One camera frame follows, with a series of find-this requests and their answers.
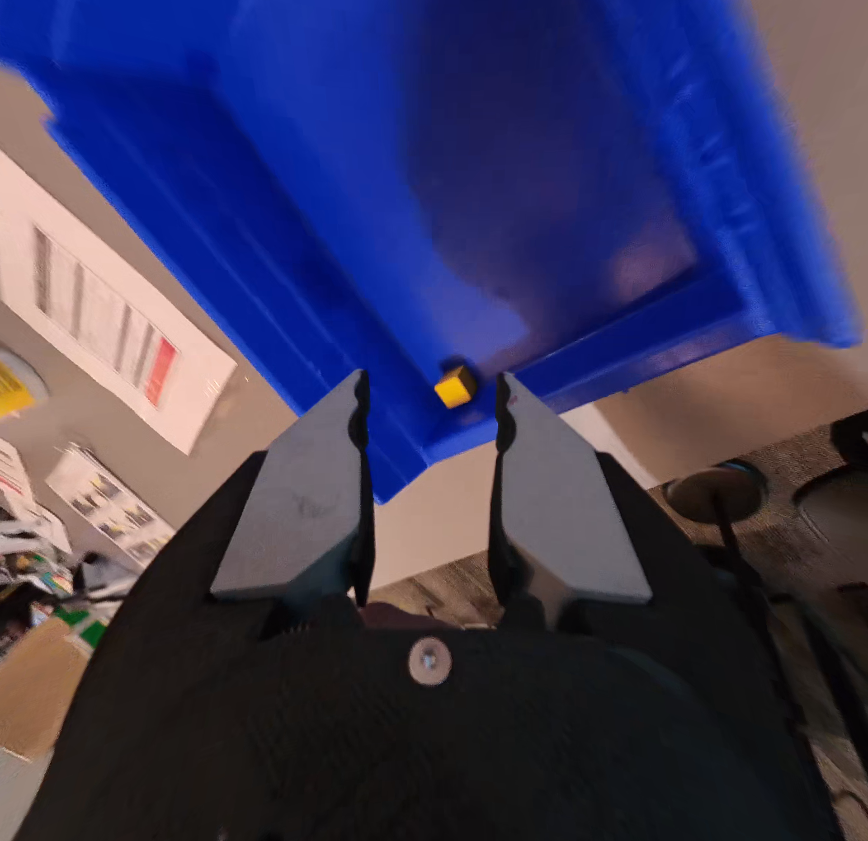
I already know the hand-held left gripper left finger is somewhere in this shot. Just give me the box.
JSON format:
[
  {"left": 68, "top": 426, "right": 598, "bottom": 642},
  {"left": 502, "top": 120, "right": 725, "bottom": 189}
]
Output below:
[{"left": 210, "top": 368, "right": 375, "bottom": 606}]

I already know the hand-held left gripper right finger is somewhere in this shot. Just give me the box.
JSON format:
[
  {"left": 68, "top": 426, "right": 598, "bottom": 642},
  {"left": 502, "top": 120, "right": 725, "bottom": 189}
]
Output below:
[{"left": 488, "top": 372, "right": 653, "bottom": 606}]

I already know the yellow wooden cube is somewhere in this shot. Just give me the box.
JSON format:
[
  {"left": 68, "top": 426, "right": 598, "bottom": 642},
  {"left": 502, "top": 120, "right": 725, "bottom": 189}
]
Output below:
[{"left": 434, "top": 364, "right": 479, "bottom": 410}]

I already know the printed leaflet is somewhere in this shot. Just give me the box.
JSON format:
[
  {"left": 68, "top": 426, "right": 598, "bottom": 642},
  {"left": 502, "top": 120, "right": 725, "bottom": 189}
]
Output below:
[{"left": 46, "top": 444, "right": 176, "bottom": 571}]

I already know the blue plastic bin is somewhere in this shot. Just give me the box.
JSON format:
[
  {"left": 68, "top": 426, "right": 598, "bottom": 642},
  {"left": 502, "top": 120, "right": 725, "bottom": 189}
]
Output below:
[{"left": 0, "top": 0, "right": 862, "bottom": 506}]

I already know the wipes canister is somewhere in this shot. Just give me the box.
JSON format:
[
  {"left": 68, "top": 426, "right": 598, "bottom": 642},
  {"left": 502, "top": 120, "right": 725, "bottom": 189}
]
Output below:
[{"left": 0, "top": 349, "right": 50, "bottom": 419}]

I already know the white paper sheet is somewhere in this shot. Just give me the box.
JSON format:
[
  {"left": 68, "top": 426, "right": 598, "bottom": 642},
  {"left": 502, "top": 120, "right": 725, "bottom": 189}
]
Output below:
[{"left": 0, "top": 151, "right": 238, "bottom": 457}]

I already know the brown cardboard carton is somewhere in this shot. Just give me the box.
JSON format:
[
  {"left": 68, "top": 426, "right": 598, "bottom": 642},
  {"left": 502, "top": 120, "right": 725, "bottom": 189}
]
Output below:
[{"left": 0, "top": 617, "right": 94, "bottom": 762}]

